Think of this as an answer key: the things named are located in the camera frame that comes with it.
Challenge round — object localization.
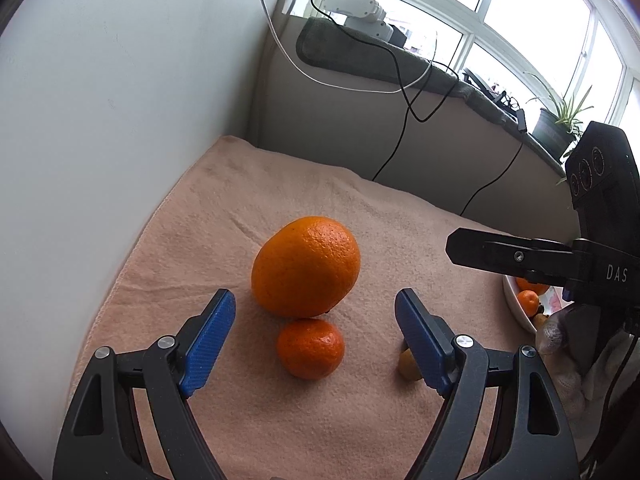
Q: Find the white power adapter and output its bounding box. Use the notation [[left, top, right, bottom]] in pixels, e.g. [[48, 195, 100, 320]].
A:
[[345, 12, 393, 41], [324, 0, 382, 17]]

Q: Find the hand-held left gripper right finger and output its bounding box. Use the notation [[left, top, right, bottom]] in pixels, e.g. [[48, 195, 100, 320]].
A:
[[394, 288, 581, 480]]

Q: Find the white window frame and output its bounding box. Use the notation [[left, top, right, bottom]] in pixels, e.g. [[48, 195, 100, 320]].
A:
[[282, 0, 640, 166]]

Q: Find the white panel board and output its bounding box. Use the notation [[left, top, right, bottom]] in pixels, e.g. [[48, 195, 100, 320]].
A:
[[0, 0, 296, 461]]

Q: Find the floral ceramic bowl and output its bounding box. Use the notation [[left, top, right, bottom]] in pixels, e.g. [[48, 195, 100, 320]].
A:
[[502, 272, 566, 337]]

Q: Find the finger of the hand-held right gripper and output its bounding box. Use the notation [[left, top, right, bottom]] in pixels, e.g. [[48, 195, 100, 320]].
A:
[[519, 269, 576, 287], [445, 227, 587, 275]]

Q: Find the potted green plant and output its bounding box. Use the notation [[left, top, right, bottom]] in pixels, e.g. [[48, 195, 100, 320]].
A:
[[524, 72, 596, 161]]

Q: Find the person's right hand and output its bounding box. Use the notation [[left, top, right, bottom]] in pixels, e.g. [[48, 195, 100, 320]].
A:
[[534, 305, 640, 413]]

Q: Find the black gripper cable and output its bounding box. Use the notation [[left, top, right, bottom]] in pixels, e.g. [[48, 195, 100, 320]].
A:
[[582, 332, 640, 480]]

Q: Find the white cable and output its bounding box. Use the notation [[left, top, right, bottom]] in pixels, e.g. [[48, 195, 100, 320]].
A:
[[253, 0, 441, 94]]

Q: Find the black and silver device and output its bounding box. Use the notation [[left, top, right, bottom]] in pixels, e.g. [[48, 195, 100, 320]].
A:
[[462, 67, 518, 111]]

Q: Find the pink towel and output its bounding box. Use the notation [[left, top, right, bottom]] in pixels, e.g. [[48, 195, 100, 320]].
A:
[[65, 135, 591, 480]]

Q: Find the large orange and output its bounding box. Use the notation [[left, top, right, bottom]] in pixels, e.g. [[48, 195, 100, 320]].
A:
[[515, 277, 551, 297], [250, 215, 362, 319]]

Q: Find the mandarin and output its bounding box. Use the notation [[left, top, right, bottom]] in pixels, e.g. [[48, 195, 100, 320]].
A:
[[516, 290, 541, 316], [276, 318, 346, 381]]

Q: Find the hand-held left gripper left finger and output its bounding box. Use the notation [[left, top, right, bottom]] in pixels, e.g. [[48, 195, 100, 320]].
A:
[[52, 288, 237, 480]]

